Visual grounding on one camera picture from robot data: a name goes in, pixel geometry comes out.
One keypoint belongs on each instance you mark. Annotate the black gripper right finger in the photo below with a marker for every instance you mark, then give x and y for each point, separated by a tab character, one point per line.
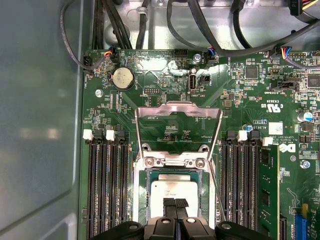
192	230

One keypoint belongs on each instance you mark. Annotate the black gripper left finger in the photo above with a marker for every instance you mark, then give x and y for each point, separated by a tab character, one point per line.
162	230

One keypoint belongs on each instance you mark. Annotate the silver-topped CPU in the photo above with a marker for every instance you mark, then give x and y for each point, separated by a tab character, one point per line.
160	190

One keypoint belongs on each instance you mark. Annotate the metal socket cover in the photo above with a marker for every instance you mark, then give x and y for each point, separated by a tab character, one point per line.
155	112

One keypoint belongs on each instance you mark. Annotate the CPU socket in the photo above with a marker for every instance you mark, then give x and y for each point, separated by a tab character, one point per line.
140	190

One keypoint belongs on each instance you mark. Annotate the black-latched RAM slot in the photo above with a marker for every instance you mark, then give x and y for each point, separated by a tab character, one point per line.
252	187
123	187
226	187
102	187

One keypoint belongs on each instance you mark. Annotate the blue expansion slot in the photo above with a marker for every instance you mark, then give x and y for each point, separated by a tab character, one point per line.
301	225

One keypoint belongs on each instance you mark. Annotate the green RAM stick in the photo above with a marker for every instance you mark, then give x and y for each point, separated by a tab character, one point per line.
268	187

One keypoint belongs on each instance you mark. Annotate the small blue-top capacitor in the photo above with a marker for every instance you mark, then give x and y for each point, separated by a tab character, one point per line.
248	128

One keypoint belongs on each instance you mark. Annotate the silver motherboard screw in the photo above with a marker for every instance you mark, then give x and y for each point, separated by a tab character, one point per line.
98	93
305	164
197	57

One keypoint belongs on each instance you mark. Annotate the white motherboard sticker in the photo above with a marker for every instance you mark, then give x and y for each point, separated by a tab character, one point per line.
275	128

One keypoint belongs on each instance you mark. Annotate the silver internal USB port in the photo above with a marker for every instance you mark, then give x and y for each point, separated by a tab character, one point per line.
192	83

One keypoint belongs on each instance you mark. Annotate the green Dell motherboard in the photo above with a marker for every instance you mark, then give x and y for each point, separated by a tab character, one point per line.
155	82

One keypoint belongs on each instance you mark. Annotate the silver coin cell battery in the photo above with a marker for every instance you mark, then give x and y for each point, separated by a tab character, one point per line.
122	78

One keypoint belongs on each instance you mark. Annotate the large blue-top capacitor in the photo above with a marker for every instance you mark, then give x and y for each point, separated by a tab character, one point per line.
305	117

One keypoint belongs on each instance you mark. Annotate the black square chip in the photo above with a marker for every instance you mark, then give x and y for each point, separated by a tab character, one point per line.
313	80
251	72

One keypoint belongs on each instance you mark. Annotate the black PC case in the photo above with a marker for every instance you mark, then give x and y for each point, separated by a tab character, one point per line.
37	100

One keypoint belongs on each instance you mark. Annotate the black power connector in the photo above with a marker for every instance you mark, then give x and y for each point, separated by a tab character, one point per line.
295	6

